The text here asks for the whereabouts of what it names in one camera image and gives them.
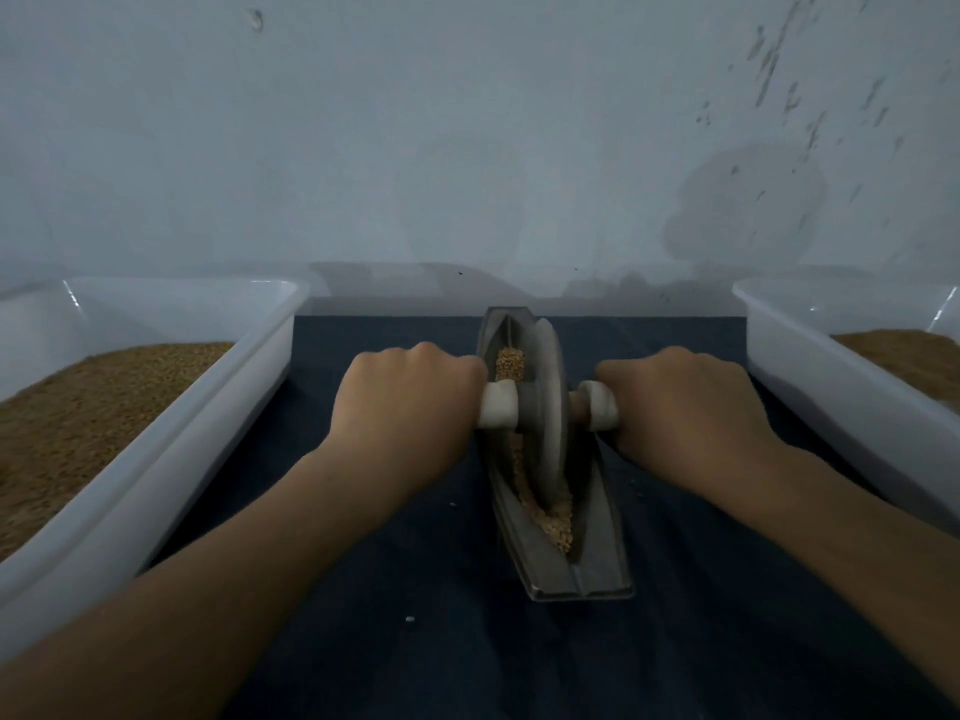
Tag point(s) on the person's left hand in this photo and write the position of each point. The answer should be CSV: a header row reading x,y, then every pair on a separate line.
x,y
402,415

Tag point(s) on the person's right hand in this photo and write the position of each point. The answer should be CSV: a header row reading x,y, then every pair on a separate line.
x,y
693,420

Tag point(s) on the white plastic tray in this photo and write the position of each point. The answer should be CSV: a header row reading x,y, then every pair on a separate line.
x,y
173,427
837,394

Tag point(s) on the small ground grain portion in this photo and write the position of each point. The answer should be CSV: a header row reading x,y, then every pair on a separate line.
x,y
555,520

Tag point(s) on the boat-shaped metal grinding trough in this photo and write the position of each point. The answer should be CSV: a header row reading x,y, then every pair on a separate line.
x,y
597,570

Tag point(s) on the person's right forearm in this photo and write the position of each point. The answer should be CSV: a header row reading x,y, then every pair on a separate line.
x,y
870,562

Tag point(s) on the person's left forearm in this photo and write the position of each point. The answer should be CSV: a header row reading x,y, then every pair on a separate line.
x,y
173,600

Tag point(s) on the dark blue tablecloth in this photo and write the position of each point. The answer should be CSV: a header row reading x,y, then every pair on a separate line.
x,y
420,637

